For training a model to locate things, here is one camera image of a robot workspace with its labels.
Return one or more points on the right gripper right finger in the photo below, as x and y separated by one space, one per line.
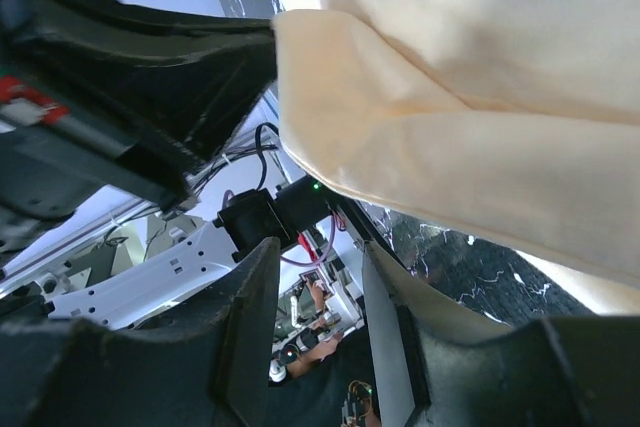
438 363

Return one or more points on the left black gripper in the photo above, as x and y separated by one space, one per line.
104 93

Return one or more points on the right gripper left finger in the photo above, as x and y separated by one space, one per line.
207 366

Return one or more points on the peach t shirt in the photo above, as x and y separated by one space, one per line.
516 121

